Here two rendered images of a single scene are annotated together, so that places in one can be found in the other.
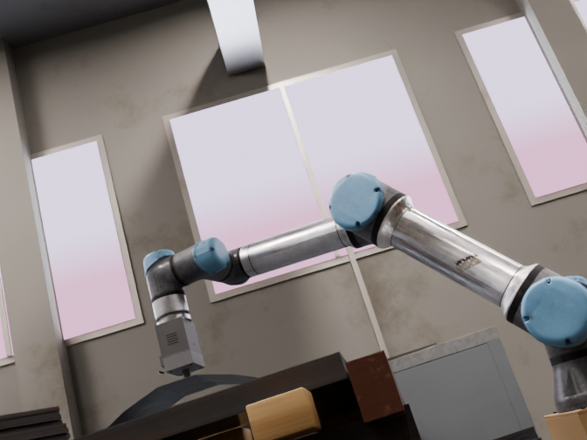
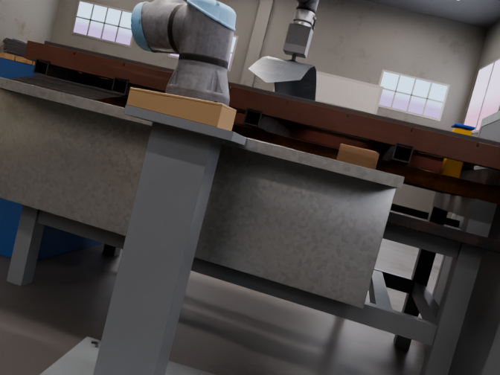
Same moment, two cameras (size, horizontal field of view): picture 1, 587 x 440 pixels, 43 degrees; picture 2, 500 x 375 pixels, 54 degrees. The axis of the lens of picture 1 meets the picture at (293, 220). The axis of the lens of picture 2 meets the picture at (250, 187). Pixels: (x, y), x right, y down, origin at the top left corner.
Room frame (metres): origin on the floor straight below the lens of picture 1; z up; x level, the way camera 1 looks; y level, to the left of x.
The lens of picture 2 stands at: (1.78, -1.56, 0.65)
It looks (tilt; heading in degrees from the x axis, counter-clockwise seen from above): 4 degrees down; 98
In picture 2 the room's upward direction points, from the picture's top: 14 degrees clockwise
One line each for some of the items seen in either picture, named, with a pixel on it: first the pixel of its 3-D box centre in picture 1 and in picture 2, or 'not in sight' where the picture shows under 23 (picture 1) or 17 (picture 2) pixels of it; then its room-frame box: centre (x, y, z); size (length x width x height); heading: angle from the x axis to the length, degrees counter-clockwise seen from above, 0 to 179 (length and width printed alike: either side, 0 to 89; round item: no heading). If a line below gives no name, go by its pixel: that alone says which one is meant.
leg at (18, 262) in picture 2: not in sight; (39, 190); (0.84, 0.03, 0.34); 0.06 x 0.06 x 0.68; 86
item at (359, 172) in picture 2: not in sight; (172, 126); (1.33, -0.19, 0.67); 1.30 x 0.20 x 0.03; 176
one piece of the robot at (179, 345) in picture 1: (175, 346); (299, 40); (1.57, 0.33, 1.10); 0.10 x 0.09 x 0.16; 85
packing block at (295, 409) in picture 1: (284, 417); not in sight; (0.75, 0.07, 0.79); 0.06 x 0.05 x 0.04; 86
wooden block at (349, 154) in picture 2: not in sight; (358, 157); (1.86, -0.19, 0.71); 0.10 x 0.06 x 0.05; 165
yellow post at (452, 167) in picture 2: not in sight; (453, 160); (2.16, 0.05, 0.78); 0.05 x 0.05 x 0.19; 86
